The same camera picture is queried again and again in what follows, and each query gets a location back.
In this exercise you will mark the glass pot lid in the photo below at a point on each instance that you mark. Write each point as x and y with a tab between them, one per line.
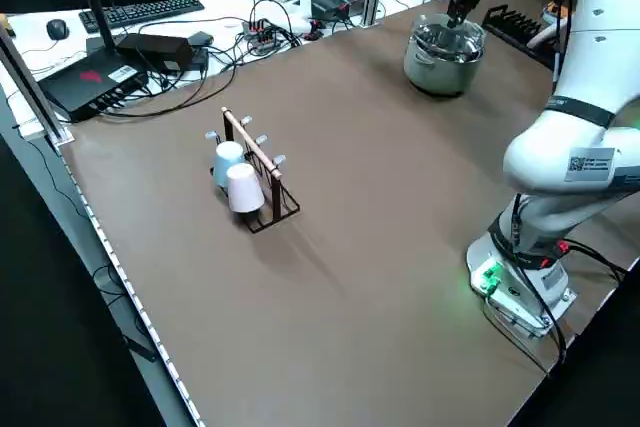
440	33

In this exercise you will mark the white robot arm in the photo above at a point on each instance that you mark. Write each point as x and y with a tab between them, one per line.
575	47

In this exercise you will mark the steel cooking pot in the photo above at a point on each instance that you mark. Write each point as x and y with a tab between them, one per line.
435	72

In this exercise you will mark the white plate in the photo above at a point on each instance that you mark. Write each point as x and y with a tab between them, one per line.
542	36

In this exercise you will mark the black dish rack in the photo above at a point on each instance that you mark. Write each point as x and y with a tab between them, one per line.
510	22

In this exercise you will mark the grey hub with red plugs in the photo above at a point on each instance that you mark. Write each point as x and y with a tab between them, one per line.
260	36

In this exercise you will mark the light blue cup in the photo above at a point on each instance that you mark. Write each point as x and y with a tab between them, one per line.
225	162

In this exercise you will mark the white cup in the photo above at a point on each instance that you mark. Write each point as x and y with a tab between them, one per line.
244	189

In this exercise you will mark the black power adapter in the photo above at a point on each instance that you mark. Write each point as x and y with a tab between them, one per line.
155	49

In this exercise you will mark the black keyboard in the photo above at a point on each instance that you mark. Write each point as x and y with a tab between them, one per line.
145	9

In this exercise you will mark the black stand pole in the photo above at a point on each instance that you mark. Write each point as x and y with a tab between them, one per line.
97	12

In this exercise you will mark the black box with red logo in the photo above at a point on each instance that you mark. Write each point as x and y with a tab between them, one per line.
85	82

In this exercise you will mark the black computer mouse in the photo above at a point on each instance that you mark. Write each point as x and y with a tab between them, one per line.
57	29

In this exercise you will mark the aluminium frame rail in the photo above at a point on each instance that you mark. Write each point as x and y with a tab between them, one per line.
35	92

